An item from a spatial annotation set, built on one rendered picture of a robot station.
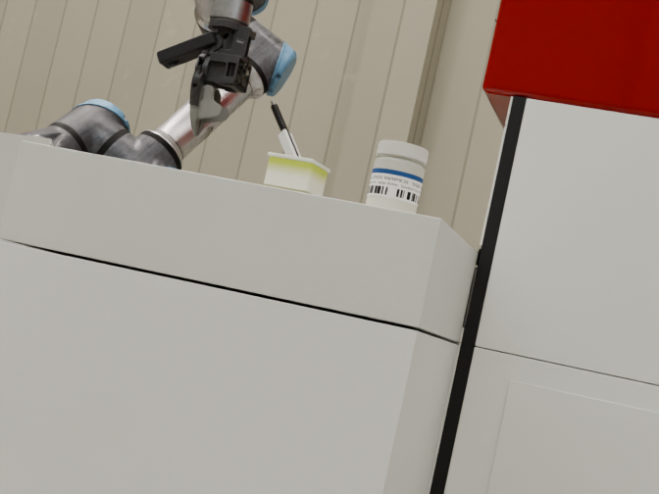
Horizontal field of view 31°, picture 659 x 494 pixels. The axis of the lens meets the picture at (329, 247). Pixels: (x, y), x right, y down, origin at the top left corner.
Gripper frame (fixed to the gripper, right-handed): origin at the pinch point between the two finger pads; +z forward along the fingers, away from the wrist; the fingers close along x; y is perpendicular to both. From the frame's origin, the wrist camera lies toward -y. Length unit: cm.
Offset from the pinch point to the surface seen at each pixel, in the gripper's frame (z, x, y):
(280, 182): 11.6, -36.5, 31.3
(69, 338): 40, -50, 11
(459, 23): -104, 268, -13
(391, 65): -82, 264, -36
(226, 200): 17, -50, 29
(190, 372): 41, -50, 29
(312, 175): 10, -36, 36
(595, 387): 31, -15, 80
